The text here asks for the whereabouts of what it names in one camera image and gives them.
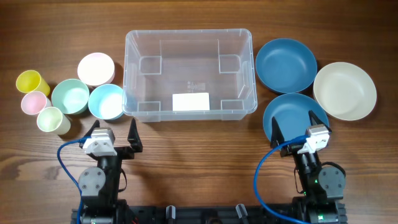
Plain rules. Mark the light blue bowl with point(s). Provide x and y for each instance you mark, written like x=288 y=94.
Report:
x=105 y=102

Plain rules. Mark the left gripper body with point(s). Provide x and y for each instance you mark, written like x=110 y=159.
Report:
x=115 y=161

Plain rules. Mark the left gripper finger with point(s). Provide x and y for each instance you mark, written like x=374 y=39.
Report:
x=133 y=137
x=96 y=124

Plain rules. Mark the pink bowl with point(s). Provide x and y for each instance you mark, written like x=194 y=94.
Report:
x=96 y=69

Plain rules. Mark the pale green cup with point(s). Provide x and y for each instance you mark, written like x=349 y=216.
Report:
x=52 y=120

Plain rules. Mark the dark blue plate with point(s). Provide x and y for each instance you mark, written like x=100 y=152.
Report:
x=291 y=112
x=286 y=66

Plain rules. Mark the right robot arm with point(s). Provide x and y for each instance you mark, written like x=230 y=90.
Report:
x=322 y=183

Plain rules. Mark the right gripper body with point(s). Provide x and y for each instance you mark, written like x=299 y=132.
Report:
x=291 y=150

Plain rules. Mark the yellow cup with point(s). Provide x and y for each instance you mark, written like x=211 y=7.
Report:
x=31 y=80

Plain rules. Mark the mint green bowl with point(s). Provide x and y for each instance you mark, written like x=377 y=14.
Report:
x=71 y=96

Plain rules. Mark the clear plastic storage container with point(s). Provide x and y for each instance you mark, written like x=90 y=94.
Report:
x=160 y=63

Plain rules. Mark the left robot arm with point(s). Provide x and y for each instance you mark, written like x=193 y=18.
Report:
x=99 y=185

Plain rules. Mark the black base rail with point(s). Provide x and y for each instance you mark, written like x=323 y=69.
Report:
x=230 y=215

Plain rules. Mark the pink cup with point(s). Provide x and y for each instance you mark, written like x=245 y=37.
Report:
x=34 y=102

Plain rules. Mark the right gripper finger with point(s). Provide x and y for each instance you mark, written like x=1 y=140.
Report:
x=277 y=137
x=314 y=120

